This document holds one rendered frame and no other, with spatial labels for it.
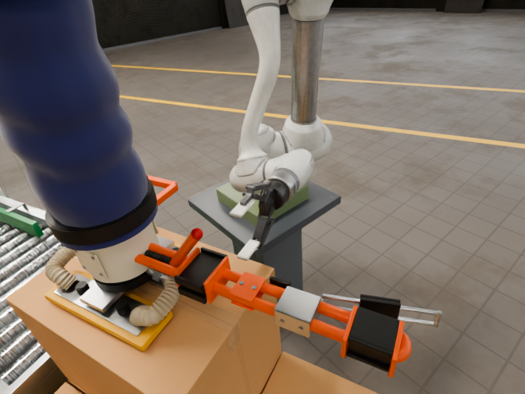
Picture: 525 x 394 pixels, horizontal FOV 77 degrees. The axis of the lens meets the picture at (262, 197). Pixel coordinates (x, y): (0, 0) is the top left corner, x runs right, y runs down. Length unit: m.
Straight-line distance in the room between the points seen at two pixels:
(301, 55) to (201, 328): 0.89
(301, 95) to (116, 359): 0.98
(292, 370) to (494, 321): 1.30
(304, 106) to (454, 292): 1.45
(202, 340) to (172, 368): 0.08
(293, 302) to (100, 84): 0.51
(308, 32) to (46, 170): 0.85
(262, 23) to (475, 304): 1.82
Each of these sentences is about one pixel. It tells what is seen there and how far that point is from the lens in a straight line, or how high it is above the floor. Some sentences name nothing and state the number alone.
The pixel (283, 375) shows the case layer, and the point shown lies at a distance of 1.19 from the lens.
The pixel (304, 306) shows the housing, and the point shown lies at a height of 1.10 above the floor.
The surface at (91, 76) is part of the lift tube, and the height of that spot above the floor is 1.48.
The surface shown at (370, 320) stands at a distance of 0.62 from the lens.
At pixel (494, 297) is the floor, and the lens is 2.33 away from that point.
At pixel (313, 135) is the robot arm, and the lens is 1.34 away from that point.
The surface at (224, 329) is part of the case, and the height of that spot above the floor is 0.94.
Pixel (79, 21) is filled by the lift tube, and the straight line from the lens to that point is 0.65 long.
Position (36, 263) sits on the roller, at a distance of 1.94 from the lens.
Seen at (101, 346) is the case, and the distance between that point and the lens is 0.88.
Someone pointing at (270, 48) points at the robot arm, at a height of 1.42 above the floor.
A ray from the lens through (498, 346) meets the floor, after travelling 2.11.
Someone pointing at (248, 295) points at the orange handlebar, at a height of 1.10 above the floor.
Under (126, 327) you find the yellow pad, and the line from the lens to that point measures 0.84.
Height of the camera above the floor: 1.60
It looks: 34 degrees down
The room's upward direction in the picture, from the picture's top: 6 degrees counter-clockwise
